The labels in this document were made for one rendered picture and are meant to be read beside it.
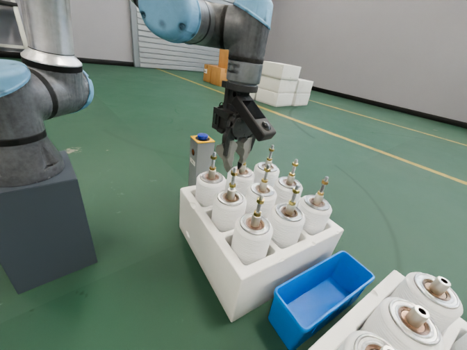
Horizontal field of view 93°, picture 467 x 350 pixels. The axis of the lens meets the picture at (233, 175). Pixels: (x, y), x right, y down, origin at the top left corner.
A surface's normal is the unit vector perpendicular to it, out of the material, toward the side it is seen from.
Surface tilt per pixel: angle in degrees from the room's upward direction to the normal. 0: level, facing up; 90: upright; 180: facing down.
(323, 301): 0
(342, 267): 88
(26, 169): 72
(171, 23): 89
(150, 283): 0
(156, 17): 90
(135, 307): 0
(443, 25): 90
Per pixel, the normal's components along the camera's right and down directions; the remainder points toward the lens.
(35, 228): 0.63, 0.46
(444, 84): -0.76, 0.22
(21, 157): 0.73, 0.15
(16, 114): 0.85, 0.36
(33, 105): 0.98, 0.20
